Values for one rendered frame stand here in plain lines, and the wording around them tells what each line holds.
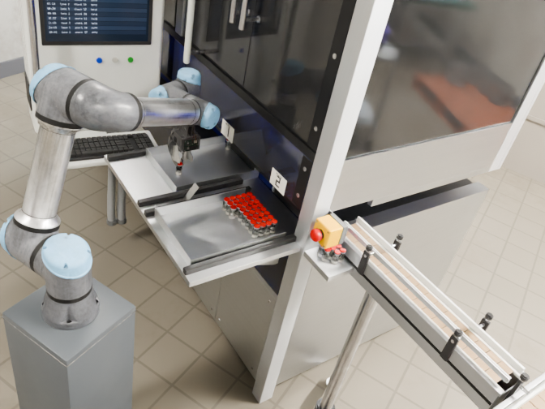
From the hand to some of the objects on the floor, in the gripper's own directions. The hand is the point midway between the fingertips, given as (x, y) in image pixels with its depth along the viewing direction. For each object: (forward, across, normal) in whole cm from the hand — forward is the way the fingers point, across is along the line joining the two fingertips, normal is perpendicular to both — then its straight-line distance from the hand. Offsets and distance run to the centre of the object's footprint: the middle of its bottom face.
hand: (178, 161), depth 189 cm
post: (+94, +22, -49) cm, 108 cm away
